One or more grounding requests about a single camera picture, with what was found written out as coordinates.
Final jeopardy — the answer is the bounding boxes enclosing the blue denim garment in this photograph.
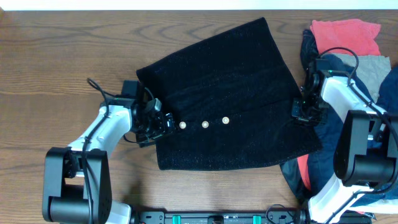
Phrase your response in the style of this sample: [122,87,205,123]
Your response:
[307,67,397,207]

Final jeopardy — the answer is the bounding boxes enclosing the black sparkly skirt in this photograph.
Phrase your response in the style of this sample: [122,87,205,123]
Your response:
[136,18,322,171]

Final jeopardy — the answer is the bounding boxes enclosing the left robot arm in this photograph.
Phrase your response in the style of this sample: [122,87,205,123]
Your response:
[42,98,176,223]

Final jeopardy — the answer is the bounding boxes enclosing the black mounting rail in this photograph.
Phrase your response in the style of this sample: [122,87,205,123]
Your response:
[136,210,374,224]

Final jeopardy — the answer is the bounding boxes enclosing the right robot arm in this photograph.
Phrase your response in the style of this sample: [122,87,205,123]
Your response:
[292,58,397,223]

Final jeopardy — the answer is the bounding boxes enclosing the white garment with label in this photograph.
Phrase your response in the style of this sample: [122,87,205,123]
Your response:
[348,199,398,215]

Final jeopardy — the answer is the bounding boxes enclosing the red folded garment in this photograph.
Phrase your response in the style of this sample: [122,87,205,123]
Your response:
[310,19,381,56]

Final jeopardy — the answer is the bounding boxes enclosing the grey garment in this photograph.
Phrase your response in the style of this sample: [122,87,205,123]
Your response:
[334,53,392,103]

